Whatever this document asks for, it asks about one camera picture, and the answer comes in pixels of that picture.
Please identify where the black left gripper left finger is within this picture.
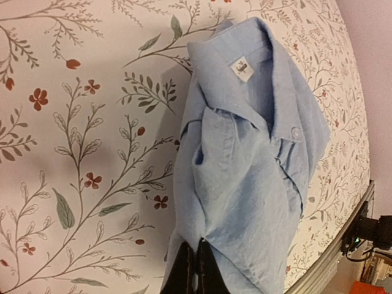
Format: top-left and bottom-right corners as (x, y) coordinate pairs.
(160, 242), (195, 294)

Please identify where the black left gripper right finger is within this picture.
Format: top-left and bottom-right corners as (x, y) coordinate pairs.
(195, 239), (230, 294)

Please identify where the light blue long sleeve shirt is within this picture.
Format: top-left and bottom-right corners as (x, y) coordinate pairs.
(162, 18), (330, 293)

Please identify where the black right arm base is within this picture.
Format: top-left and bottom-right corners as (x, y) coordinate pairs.
(341, 216), (391, 263)

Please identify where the orange object under table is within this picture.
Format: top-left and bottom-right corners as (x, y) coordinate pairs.
(349, 281), (388, 294)

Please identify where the floral patterned table cloth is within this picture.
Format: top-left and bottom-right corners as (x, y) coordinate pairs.
(1, 1), (370, 293)

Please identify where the aluminium front rail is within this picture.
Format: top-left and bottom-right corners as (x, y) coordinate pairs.
(285, 180), (375, 294)

